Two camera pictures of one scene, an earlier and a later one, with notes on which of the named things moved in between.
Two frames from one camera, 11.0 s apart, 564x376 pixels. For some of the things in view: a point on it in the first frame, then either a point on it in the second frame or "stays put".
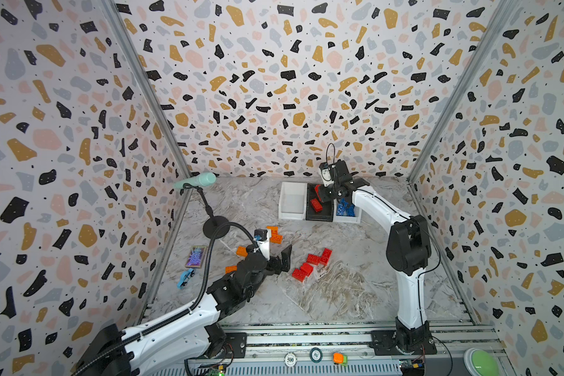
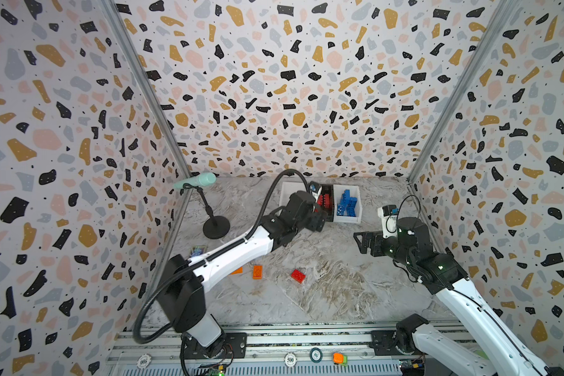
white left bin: [292, 204] stays put
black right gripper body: [331, 192] → [375, 243]
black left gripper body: [274, 265] → [316, 222]
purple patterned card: [195, 257] stays put
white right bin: [344, 218] stays put
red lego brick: [298, 275] stays put
